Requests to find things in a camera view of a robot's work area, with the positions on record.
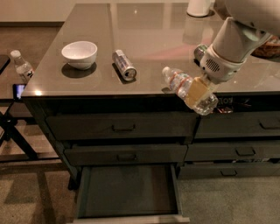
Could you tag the dark grey cabinet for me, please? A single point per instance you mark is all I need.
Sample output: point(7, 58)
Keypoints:
point(153, 36)

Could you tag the middle left drawer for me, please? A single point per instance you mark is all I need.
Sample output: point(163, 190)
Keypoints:
point(126, 154)

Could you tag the small bottle white cap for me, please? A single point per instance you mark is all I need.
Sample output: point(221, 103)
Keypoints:
point(23, 68)

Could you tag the white cylindrical container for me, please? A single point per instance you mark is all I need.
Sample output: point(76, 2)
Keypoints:
point(198, 8)

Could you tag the white ceramic bowl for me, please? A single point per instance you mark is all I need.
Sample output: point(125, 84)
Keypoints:
point(80, 54)

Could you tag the slim silver blue can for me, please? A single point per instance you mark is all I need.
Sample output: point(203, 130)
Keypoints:
point(125, 67)

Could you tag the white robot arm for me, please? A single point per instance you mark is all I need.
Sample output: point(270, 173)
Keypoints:
point(249, 25)

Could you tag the top left drawer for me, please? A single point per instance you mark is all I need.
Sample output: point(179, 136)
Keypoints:
point(122, 125)

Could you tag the open bottom left drawer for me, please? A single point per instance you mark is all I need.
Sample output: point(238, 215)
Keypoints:
point(130, 194)

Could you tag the clear jar of nuts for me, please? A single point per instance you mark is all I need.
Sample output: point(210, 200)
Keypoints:
point(270, 49)

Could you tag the clear plastic water bottle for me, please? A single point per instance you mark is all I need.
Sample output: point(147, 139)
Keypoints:
point(179, 83)

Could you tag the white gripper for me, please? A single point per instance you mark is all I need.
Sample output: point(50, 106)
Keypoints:
point(219, 67)

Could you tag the green silver soda can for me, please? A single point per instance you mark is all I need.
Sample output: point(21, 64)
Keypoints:
point(199, 52)

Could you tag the smartphone on side table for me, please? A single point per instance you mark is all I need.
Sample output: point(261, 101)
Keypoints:
point(18, 89)

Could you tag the snack packets in drawer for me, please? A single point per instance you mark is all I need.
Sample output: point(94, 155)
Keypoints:
point(227, 105)

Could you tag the top right drawer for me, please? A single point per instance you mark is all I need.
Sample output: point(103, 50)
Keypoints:
point(240, 124)

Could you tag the black side table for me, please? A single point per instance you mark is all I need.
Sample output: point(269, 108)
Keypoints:
point(16, 110)

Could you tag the bottom right drawer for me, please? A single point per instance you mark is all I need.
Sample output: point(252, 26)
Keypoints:
point(238, 170)

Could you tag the middle right drawer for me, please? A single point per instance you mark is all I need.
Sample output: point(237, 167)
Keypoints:
point(233, 150)

